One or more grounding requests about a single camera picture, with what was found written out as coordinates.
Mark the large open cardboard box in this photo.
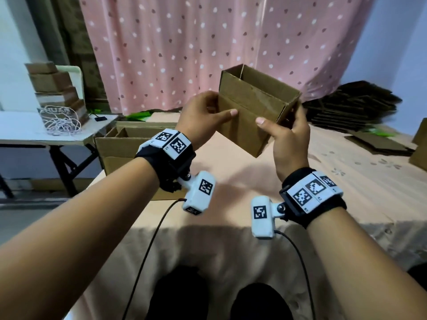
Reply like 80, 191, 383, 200
94, 121, 188, 201

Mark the person's leg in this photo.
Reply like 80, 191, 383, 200
146, 265, 211, 320
230, 282, 295, 320

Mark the peach floral tablecloth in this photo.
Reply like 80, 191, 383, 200
63, 112, 427, 320

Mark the person's right hand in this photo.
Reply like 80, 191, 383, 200
256, 103, 311, 182

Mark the person's left forearm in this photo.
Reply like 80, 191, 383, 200
0, 158, 161, 320

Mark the black right wristband with markers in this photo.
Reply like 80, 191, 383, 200
280, 167, 348, 230

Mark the person's right leg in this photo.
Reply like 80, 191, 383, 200
230, 282, 295, 320

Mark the pink dotted curtain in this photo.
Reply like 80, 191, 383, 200
78, 0, 376, 116

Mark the stack of flat cardboard sheets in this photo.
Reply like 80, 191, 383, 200
302, 80, 403, 133

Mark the stack of brown cardboard boxes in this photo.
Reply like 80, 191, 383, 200
25, 62, 90, 126

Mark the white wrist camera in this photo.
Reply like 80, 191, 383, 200
251, 196, 287, 240
178, 171, 216, 216

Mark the black left wristband with markers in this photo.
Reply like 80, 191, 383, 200
135, 128, 196, 193

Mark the white folding table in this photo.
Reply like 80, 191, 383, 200
0, 111, 119, 199

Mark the flat folded cardboard piece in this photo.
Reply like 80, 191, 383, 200
344, 130, 415, 156

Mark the coiled white cord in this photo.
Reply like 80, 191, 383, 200
38, 105, 83, 136

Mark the black left camera cable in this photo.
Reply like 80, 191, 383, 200
121, 198, 187, 320

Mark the small cardboard box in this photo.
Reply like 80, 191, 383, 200
216, 64, 302, 158

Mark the green plastic bag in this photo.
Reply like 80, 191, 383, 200
363, 126, 396, 138
125, 111, 155, 122

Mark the cardboard box with plain side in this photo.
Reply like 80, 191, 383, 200
408, 118, 427, 172

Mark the white plastic chair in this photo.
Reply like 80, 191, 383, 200
55, 65, 85, 101

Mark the black right camera cable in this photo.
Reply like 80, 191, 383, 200
274, 230, 316, 320

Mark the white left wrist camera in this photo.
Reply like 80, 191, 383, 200
178, 171, 216, 216

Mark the person's right forearm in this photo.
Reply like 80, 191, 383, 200
306, 207, 427, 320

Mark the black wristband with markers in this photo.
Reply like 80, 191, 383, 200
280, 167, 348, 230
135, 128, 196, 193

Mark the black camera cable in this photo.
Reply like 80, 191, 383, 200
121, 198, 187, 320
274, 230, 316, 320

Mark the person's left hand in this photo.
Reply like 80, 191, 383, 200
175, 91, 239, 150

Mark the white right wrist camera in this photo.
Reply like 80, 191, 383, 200
251, 196, 287, 240

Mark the person's left leg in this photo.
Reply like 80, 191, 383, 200
146, 265, 211, 320

